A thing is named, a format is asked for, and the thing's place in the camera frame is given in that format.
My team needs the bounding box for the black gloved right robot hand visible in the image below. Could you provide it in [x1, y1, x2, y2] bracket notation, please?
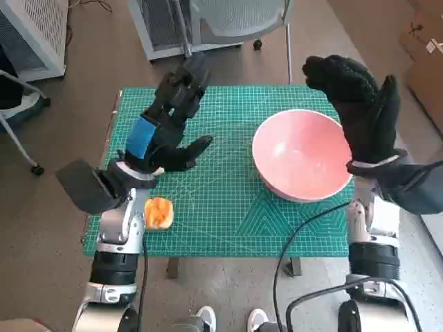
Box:
[302, 54, 401, 163]

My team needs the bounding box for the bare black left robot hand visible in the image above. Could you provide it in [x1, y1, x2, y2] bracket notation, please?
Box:
[123, 55, 215, 176]

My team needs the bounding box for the orange toy bread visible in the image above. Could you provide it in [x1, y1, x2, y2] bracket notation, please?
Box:
[143, 196, 174, 231]

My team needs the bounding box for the pink bowl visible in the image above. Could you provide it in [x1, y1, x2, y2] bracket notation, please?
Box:
[251, 109, 354, 203]

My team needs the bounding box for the green cutting mat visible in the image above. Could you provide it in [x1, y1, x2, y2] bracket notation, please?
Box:
[82, 86, 356, 259]

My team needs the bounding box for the large cardboard box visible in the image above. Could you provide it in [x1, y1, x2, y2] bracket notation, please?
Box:
[405, 64, 443, 134]

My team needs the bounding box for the small cardboard box with label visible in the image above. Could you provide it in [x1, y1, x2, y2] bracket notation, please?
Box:
[397, 20, 443, 70]

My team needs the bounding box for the white perforated cabinet on casters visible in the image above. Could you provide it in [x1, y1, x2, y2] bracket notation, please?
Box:
[127, 0, 264, 62]

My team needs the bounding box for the dark table leg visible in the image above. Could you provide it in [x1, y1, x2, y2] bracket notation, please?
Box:
[167, 257, 181, 280]
[283, 257, 302, 277]

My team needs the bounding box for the gray mesh chair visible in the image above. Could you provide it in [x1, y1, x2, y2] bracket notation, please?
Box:
[174, 0, 295, 86]

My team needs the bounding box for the white board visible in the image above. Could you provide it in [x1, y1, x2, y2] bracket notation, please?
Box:
[419, 212, 443, 259]

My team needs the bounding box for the light blue office chair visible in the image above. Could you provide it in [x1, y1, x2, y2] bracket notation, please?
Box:
[0, 68, 52, 175]

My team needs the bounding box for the person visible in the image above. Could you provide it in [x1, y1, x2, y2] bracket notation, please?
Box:
[0, 43, 44, 111]

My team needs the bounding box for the large white perforated cabinet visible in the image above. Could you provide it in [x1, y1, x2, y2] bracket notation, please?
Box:
[0, 0, 69, 82]

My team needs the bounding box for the white shoe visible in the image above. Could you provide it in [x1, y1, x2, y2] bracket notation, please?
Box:
[195, 306, 217, 332]
[247, 308, 269, 332]

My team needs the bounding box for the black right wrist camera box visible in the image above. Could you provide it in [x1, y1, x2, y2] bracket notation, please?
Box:
[380, 162, 443, 215]

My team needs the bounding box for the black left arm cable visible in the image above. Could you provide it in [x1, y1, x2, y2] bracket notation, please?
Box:
[138, 238, 150, 332]

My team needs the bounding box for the looped black robot cable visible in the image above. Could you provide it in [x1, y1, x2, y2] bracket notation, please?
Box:
[285, 276, 424, 332]

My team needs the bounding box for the long black robot cable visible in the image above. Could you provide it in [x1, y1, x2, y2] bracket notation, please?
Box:
[272, 201, 351, 332]

